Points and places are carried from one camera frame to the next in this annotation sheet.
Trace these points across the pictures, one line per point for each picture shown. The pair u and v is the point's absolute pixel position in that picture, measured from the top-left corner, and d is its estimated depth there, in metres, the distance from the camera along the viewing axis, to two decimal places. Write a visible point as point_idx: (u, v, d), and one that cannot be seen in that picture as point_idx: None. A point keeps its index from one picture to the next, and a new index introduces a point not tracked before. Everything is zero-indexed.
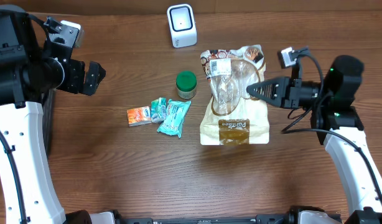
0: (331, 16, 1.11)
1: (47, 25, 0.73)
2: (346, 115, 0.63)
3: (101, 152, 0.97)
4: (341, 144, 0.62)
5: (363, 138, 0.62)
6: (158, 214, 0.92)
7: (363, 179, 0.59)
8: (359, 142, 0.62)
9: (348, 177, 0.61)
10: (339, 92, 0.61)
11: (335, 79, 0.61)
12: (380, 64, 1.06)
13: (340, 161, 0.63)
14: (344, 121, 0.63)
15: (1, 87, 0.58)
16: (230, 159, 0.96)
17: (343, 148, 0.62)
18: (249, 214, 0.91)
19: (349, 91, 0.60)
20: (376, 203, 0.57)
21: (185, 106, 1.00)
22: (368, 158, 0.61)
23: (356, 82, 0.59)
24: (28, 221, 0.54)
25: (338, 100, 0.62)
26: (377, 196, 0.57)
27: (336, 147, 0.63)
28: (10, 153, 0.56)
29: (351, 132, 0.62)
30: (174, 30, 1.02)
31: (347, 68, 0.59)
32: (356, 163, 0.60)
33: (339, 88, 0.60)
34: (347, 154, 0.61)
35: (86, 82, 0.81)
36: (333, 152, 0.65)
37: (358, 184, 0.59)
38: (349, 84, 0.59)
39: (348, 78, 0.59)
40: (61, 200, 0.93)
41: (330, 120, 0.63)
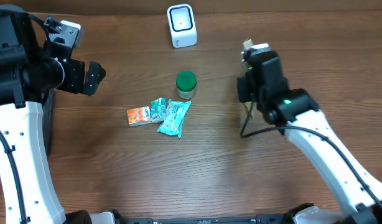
0: (331, 16, 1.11)
1: (47, 25, 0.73)
2: (297, 96, 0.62)
3: (101, 152, 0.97)
4: (307, 138, 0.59)
5: (324, 122, 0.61)
6: (158, 214, 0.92)
7: (342, 173, 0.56)
8: (321, 127, 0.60)
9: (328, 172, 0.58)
10: (269, 77, 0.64)
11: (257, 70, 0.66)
12: (380, 64, 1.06)
13: (314, 157, 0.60)
14: (298, 104, 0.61)
15: (2, 87, 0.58)
16: (230, 159, 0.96)
17: (312, 143, 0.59)
18: (249, 214, 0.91)
19: (277, 73, 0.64)
20: (364, 196, 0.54)
21: (185, 106, 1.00)
22: (338, 145, 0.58)
23: (274, 60, 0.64)
24: (28, 221, 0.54)
25: (273, 87, 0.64)
26: (362, 186, 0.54)
27: (305, 143, 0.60)
28: (9, 153, 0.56)
29: (312, 120, 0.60)
30: (174, 30, 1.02)
31: (260, 57, 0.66)
32: (330, 156, 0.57)
33: (264, 73, 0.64)
34: (316, 149, 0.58)
35: (86, 82, 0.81)
36: (303, 148, 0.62)
37: (340, 179, 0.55)
38: (269, 66, 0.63)
39: (266, 61, 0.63)
40: (61, 200, 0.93)
41: (284, 111, 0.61)
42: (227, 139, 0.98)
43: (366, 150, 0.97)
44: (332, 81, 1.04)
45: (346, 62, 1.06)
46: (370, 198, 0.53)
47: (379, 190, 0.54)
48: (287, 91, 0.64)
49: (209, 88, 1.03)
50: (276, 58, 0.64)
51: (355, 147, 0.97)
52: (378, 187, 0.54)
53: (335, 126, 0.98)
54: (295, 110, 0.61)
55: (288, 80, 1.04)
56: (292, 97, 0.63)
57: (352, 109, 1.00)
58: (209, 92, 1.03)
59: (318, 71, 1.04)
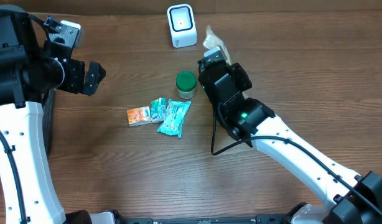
0: (331, 16, 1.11)
1: (47, 25, 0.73)
2: (251, 109, 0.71)
3: (101, 152, 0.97)
4: (273, 145, 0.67)
5: (282, 125, 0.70)
6: (158, 214, 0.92)
7: (313, 171, 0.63)
8: (282, 132, 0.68)
9: (302, 173, 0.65)
10: (223, 95, 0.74)
11: (211, 89, 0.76)
12: (380, 64, 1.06)
13: (287, 162, 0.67)
14: (254, 116, 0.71)
15: (1, 88, 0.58)
16: (229, 159, 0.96)
17: (279, 149, 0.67)
18: (249, 214, 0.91)
19: (229, 89, 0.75)
20: (338, 186, 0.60)
21: (185, 106, 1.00)
22: (301, 144, 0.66)
23: (225, 78, 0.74)
24: (28, 221, 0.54)
25: (230, 102, 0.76)
26: (333, 178, 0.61)
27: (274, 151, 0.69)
28: (9, 153, 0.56)
29: (272, 127, 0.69)
30: (174, 30, 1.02)
31: (210, 76, 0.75)
32: (297, 157, 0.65)
33: (219, 91, 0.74)
34: (284, 153, 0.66)
35: (87, 82, 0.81)
36: (275, 156, 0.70)
37: (313, 177, 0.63)
38: (221, 83, 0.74)
39: (217, 81, 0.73)
40: (61, 200, 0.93)
41: (244, 126, 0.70)
42: (227, 140, 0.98)
43: (366, 150, 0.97)
44: (332, 81, 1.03)
45: (346, 62, 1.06)
46: (343, 186, 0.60)
47: (351, 176, 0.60)
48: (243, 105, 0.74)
49: None
50: (226, 76, 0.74)
51: (356, 147, 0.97)
52: (348, 174, 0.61)
53: (335, 126, 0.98)
54: (253, 122, 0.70)
55: (289, 79, 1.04)
56: (247, 110, 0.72)
57: (352, 109, 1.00)
58: None
59: (318, 71, 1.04)
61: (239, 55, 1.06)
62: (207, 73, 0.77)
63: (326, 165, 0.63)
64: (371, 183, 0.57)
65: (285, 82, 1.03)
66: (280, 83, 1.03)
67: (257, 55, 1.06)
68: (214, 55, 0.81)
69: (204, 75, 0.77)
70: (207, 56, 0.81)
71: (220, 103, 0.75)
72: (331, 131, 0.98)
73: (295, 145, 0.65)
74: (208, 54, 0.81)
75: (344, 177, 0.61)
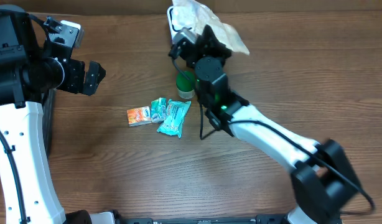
0: (331, 16, 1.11)
1: (47, 25, 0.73)
2: (232, 102, 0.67)
3: (101, 152, 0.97)
4: (247, 127, 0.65)
5: (255, 111, 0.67)
6: (158, 214, 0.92)
7: (277, 144, 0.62)
8: (254, 114, 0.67)
9: (270, 149, 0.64)
10: (217, 94, 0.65)
11: (205, 86, 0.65)
12: (380, 64, 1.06)
13: (256, 140, 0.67)
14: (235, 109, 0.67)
15: (2, 88, 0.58)
16: (229, 159, 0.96)
17: (249, 129, 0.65)
18: (249, 214, 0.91)
19: (226, 88, 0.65)
20: (298, 154, 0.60)
21: (185, 106, 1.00)
22: (267, 122, 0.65)
23: (223, 78, 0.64)
24: (28, 221, 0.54)
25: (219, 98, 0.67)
26: (295, 147, 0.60)
27: (244, 131, 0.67)
28: (9, 153, 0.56)
29: (243, 113, 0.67)
30: (174, 30, 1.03)
31: (208, 74, 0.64)
32: (263, 133, 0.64)
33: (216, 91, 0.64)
34: (251, 131, 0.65)
35: (86, 82, 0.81)
36: (247, 137, 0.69)
37: (277, 149, 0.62)
38: (219, 84, 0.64)
39: (214, 82, 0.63)
40: (61, 200, 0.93)
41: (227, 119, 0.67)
42: (227, 140, 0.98)
43: (366, 150, 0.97)
44: (332, 81, 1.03)
45: (346, 62, 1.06)
46: (304, 153, 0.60)
47: (310, 144, 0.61)
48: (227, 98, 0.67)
49: None
50: (224, 75, 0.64)
51: (355, 147, 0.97)
52: (308, 142, 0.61)
53: (335, 126, 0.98)
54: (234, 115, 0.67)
55: (289, 79, 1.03)
56: (231, 103, 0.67)
57: (352, 109, 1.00)
58: None
59: (318, 71, 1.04)
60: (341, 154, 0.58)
61: (239, 55, 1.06)
62: (203, 66, 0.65)
63: (289, 137, 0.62)
64: (328, 148, 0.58)
65: (285, 82, 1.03)
66: (280, 83, 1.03)
67: (257, 55, 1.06)
68: (183, 42, 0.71)
69: (200, 70, 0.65)
70: (177, 44, 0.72)
71: (210, 99, 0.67)
72: (331, 131, 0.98)
73: (265, 125, 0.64)
74: (177, 42, 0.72)
75: (305, 145, 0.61)
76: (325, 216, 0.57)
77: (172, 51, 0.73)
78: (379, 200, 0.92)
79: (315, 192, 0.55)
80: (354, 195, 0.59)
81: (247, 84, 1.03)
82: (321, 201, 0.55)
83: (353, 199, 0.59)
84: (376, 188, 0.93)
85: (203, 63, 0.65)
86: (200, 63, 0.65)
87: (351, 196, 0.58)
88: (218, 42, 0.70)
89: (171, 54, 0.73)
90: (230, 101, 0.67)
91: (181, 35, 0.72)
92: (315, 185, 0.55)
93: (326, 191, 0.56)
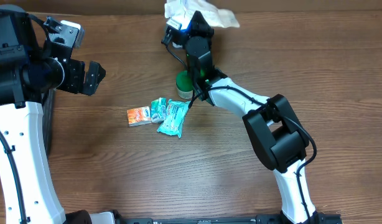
0: (331, 16, 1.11)
1: (47, 25, 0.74)
2: (214, 78, 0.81)
3: (101, 152, 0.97)
4: (219, 92, 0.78)
5: (229, 80, 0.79)
6: (158, 214, 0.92)
7: (239, 99, 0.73)
8: (228, 82, 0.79)
9: (236, 108, 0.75)
10: (203, 68, 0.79)
11: (193, 60, 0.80)
12: (380, 64, 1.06)
13: (226, 102, 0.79)
14: (215, 83, 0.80)
15: (1, 88, 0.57)
16: (229, 158, 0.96)
17: (221, 92, 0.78)
18: (249, 214, 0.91)
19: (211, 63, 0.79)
20: (252, 105, 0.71)
21: (185, 106, 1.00)
22: (235, 86, 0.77)
23: (208, 54, 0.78)
24: (28, 221, 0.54)
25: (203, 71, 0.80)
26: (250, 100, 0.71)
27: (218, 96, 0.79)
28: (9, 153, 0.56)
29: (220, 82, 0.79)
30: None
31: (196, 50, 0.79)
32: (229, 93, 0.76)
33: (201, 65, 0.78)
34: (221, 94, 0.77)
35: (86, 82, 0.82)
36: (221, 101, 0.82)
37: (238, 103, 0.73)
38: (204, 58, 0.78)
39: (201, 56, 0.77)
40: (61, 200, 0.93)
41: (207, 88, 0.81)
42: (227, 139, 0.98)
43: (366, 150, 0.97)
44: (332, 81, 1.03)
45: (346, 62, 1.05)
46: (257, 105, 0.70)
47: (264, 99, 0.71)
48: (209, 74, 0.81)
49: None
50: (209, 52, 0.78)
51: (356, 147, 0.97)
52: (262, 98, 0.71)
53: (335, 126, 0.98)
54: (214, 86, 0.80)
55: (289, 79, 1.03)
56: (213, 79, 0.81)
57: (352, 109, 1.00)
58: None
59: (318, 71, 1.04)
60: (287, 107, 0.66)
61: (239, 55, 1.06)
62: (193, 44, 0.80)
63: (249, 94, 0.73)
64: (277, 101, 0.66)
65: (285, 82, 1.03)
66: (280, 83, 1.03)
67: (257, 55, 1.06)
68: (169, 30, 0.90)
69: (190, 46, 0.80)
70: (167, 32, 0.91)
71: (196, 71, 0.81)
72: (331, 131, 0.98)
73: (232, 88, 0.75)
74: (167, 32, 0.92)
75: (260, 99, 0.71)
76: (274, 163, 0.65)
77: (165, 40, 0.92)
78: (379, 200, 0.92)
79: (261, 135, 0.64)
80: (302, 145, 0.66)
81: (247, 84, 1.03)
82: (266, 145, 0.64)
83: (303, 150, 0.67)
84: (376, 188, 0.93)
85: (193, 41, 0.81)
86: (190, 40, 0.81)
87: (298, 145, 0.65)
88: (207, 25, 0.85)
89: (163, 42, 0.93)
90: (213, 76, 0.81)
91: (170, 22, 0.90)
92: (262, 129, 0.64)
93: (272, 137, 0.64)
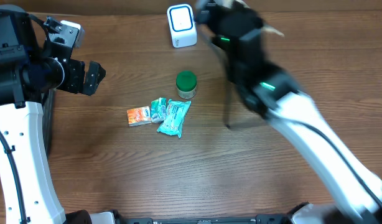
0: (331, 16, 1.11)
1: (47, 25, 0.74)
2: (273, 77, 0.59)
3: (101, 152, 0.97)
4: (293, 127, 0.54)
5: (314, 113, 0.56)
6: (158, 214, 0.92)
7: (338, 170, 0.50)
8: (310, 119, 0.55)
9: (300, 150, 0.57)
10: (250, 56, 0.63)
11: (235, 44, 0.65)
12: (380, 64, 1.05)
13: (303, 149, 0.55)
14: (278, 91, 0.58)
15: (1, 88, 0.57)
16: (229, 158, 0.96)
17: (295, 131, 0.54)
18: (249, 214, 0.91)
19: (257, 50, 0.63)
20: (361, 192, 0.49)
21: (185, 106, 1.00)
22: (332, 140, 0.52)
23: (254, 35, 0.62)
24: (28, 221, 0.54)
25: (251, 65, 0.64)
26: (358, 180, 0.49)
27: (298, 140, 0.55)
28: (9, 153, 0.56)
29: (299, 107, 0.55)
30: (174, 30, 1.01)
31: (239, 28, 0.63)
32: (323, 151, 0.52)
33: (246, 51, 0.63)
34: (305, 140, 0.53)
35: (86, 82, 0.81)
36: (290, 137, 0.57)
37: (332, 172, 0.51)
38: (249, 40, 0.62)
39: (245, 36, 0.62)
40: (61, 200, 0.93)
41: (259, 95, 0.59)
42: (227, 139, 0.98)
43: (366, 150, 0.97)
44: (332, 81, 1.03)
45: (346, 62, 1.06)
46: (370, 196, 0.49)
47: (377, 186, 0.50)
48: (264, 72, 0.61)
49: (209, 89, 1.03)
50: (256, 32, 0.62)
51: (356, 147, 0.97)
52: (373, 180, 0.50)
53: (335, 126, 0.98)
54: (276, 95, 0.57)
55: None
56: (269, 78, 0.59)
57: (352, 109, 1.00)
58: (209, 93, 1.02)
59: (318, 71, 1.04)
60: None
61: None
62: (234, 22, 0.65)
63: (354, 167, 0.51)
64: None
65: None
66: None
67: None
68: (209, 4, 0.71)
69: (231, 26, 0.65)
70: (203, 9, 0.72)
71: (241, 65, 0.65)
72: None
73: (323, 136, 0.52)
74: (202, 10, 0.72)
75: (369, 182, 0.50)
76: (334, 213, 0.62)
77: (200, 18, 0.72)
78: None
79: None
80: None
81: None
82: None
83: None
84: None
85: (232, 19, 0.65)
86: (231, 17, 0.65)
87: None
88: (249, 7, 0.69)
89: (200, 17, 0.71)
90: (268, 73, 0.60)
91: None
92: None
93: None
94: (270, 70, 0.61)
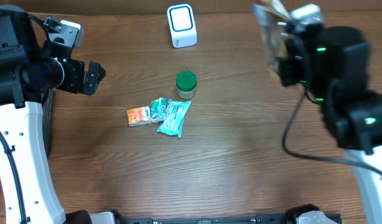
0: (331, 16, 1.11)
1: (47, 25, 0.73)
2: (373, 109, 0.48)
3: (101, 152, 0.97)
4: (372, 176, 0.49)
5: None
6: (158, 214, 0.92)
7: None
8: None
9: (366, 204, 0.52)
10: (351, 76, 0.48)
11: (326, 58, 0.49)
12: (380, 64, 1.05)
13: (369, 196, 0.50)
14: (378, 128, 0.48)
15: (0, 88, 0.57)
16: (229, 158, 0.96)
17: (375, 186, 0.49)
18: (249, 214, 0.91)
19: (357, 69, 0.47)
20: None
21: (185, 106, 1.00)
22: None
23: (362, 46, 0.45)
24: (28, 221, 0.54)
25: (347, 85, 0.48)
26: None
27: (369, 187, 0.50)
28: (9, 153, 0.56)
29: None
30: (174, 30, 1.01)
31: (341, 39, 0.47)
32: None
33: (345, 68, 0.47)
34: (377, 191, 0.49)
35: (86, 82, 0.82)
36: (359, 180, 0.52)
37: None
38: (354, 53, 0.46)
39: (349, 46, 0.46)
40: (61, 200, 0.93)
41: (357, 125, 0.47)
42: (228, 139, 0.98)
43: None
44: None
45: None
46: None
47: None
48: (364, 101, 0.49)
49: (209, 89, 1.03)
50: (363, 45, 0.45)
51: None
52: None
53: None
54: (373, 134, 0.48)
55: None
56: (366, 108, 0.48)
57: None
58: (209, 93, 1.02)
59: None
60: None
61: (239, 55, 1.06)
62: (334, 33, 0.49)
63: None
64: None
65: None
66: None
67: (257, 55, 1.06)
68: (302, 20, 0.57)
69: (331, 36, 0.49)
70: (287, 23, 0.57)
71: (334, 82, 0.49)
72: None
73: None
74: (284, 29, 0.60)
75: None
76: None
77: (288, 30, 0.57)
78: None
79: None
80: None
81: (247, 84, 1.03)
82: None
83: None
84: None
85: (330, 30, 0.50)
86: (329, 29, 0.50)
87: None
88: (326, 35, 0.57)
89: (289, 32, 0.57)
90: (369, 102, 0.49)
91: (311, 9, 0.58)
92: None
93: None
94: (369, 99, 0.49)
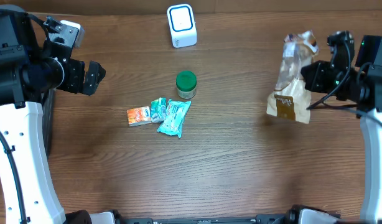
0: (332, 16, 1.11)
1: (47, 25, 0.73)
2: None
3: (101, 152, 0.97)
4: (378, 129, 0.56)
5: None
6: (158, 214, 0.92)
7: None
8: None
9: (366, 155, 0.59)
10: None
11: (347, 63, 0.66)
12: None
13: (371, 148, 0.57)
14: None
15: (0, 88, 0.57)
16: (229, 158, 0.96)
17: (379, 140, 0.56)
18: (249, 214, 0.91)
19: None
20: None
21: (185, 106, 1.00)
22: None
23: None
24: (28, 221, 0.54)
25: (379, 70, 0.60)
26: None
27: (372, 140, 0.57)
28: (9, 153, 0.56)
29: None
30: (174, 30, 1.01)
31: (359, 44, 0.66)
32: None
33: (376, 53, 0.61)
34: (380, 144, 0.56)
35: (86, 82, 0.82)
36: (366, 135, 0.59)
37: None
38: None
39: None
40: (61, 200, 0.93)
41: (378, 93, 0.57)
42: (228, 139, 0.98)
43: None
44: None
45: None
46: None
47: None
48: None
49: (209, 89, 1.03)
50: None
51: (356, 147, 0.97)
52: None
53: (335, 126, 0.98)
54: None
55: None
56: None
57: None
58: (210, 93, 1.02)
59: None
60: None
61: (239, 55, 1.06)
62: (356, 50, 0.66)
63: None
64: None
65: None
66: None
67: (258, 55, 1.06)
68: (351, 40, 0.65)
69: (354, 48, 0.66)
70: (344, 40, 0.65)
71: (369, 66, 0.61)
72: (331, 131, 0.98)
73: None
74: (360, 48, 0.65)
75: None
76: None
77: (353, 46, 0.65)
78: None
79: None
80: None
81: (247, 84, 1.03)
82: None
83: None
84: None
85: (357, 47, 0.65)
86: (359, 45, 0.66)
87: None
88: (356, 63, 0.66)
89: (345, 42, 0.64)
90: None
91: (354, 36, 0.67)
92: None
93: None
94: None
